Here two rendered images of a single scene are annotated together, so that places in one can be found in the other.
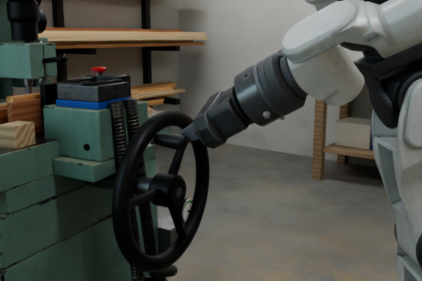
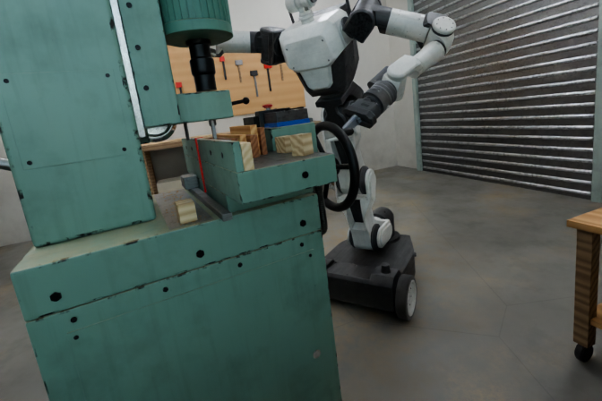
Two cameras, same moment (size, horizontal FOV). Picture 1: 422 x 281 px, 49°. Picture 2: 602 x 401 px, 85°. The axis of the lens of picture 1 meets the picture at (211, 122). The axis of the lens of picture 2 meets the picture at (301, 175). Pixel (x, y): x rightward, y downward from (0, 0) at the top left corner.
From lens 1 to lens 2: 102 cm
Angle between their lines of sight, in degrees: 54
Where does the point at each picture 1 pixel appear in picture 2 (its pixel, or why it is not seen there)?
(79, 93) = (294, 115)
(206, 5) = not seen: outside the picture
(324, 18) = (405, 62)
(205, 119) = (372, 112)
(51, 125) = not seen: hidden behind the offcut
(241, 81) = (378, 92)
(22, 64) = (224, 106)
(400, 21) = (426, 62)
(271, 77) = (391, 88)
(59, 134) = not seen: hidden behind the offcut
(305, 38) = (404, 70)
